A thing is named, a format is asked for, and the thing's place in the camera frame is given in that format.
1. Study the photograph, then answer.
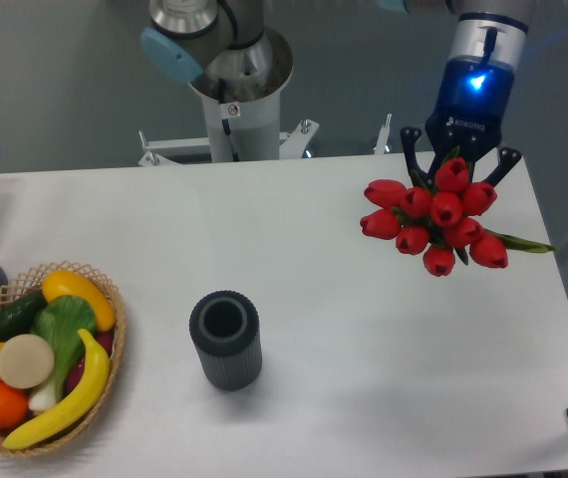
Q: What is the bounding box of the yellow squash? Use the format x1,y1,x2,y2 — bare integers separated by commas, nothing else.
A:
42,270,116,333

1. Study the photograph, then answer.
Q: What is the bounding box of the green bok choy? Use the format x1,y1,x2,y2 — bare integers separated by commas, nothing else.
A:
29,295,97,414

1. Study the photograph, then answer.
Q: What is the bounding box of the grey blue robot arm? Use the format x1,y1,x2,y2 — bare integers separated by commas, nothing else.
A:
141,1,534,185

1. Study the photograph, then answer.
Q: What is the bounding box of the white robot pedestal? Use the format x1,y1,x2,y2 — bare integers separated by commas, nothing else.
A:
137,79,395,168

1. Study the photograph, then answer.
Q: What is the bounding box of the purple eggplant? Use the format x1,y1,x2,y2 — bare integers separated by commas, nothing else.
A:
64,331,115,396

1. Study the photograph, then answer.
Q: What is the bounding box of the green cucumber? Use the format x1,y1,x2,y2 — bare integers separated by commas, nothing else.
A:
0,290,47,343

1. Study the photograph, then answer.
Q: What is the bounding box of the dark grey ribbed vase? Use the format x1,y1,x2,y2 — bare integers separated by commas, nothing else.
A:
189,290,262,391

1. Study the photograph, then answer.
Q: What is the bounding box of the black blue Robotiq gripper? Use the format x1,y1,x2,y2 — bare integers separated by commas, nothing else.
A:
400,59,521,188

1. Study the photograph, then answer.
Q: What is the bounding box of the woven wicker basket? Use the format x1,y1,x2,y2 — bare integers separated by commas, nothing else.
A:
0,261,126,458

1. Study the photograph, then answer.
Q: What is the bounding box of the red tulip bouquet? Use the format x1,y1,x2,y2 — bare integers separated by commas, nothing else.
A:
360,147,555,277

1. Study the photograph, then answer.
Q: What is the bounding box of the beige round disc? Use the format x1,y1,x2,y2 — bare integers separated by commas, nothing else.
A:
0,334,55,389

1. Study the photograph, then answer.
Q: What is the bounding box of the yellow banana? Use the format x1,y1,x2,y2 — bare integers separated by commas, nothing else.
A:
2,329,110,451

